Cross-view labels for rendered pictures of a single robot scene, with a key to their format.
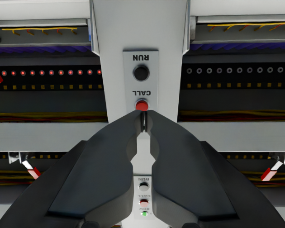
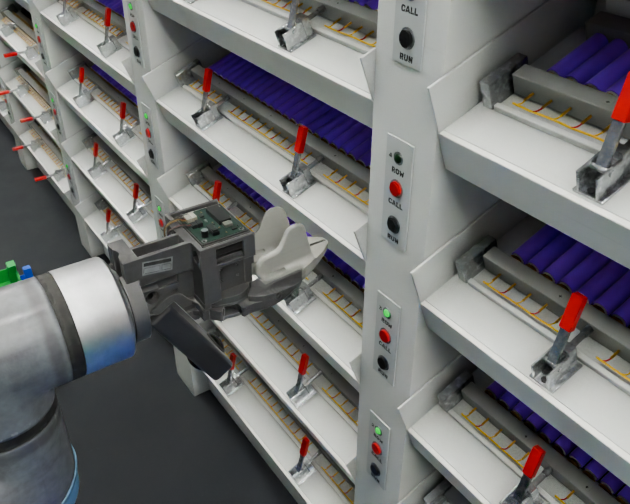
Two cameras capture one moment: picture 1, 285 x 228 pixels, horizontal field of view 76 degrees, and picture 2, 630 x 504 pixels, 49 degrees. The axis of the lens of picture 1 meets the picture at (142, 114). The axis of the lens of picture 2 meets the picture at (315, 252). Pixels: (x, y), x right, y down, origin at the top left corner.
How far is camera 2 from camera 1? 70 cm
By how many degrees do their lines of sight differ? 84
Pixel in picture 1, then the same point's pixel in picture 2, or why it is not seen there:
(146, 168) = (402, 79)
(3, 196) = not seen: outside the picture
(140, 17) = (392, 268)
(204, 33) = not seen: hidden behind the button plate
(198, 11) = not seen: hidden behind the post
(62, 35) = (514, 282)
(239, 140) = (324, 87)
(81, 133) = (476, 174)
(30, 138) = (544, 204)
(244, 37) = (361, 180)
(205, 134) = (353, 107)
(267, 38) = (346, 170)
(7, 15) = (522, 339)
